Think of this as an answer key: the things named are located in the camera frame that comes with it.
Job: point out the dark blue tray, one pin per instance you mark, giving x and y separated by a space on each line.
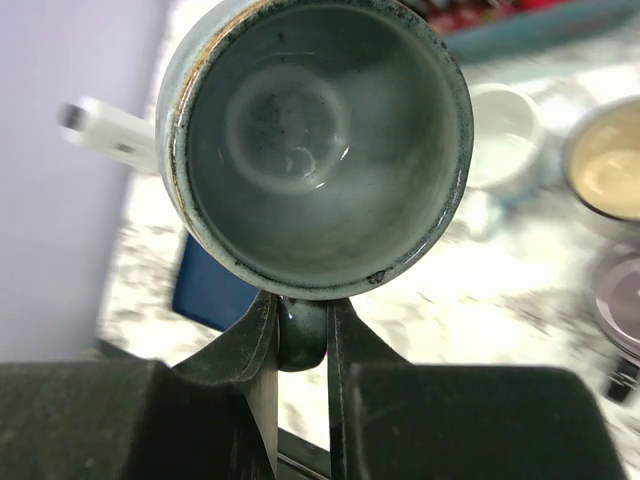
206 293

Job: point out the cream mug black handle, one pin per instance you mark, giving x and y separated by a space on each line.
601 161

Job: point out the white plastic bottle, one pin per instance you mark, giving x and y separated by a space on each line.
98 126

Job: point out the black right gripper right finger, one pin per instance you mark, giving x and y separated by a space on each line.
391 419

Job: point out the grey blue mug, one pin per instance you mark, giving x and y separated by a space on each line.
316 149

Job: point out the teal plastic fruit container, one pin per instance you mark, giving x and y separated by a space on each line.
478 31

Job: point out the white and blue mug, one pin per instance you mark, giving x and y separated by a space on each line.
506 161

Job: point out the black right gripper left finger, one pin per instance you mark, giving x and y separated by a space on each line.
211 416

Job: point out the pink purple mug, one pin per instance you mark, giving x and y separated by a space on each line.
615 300

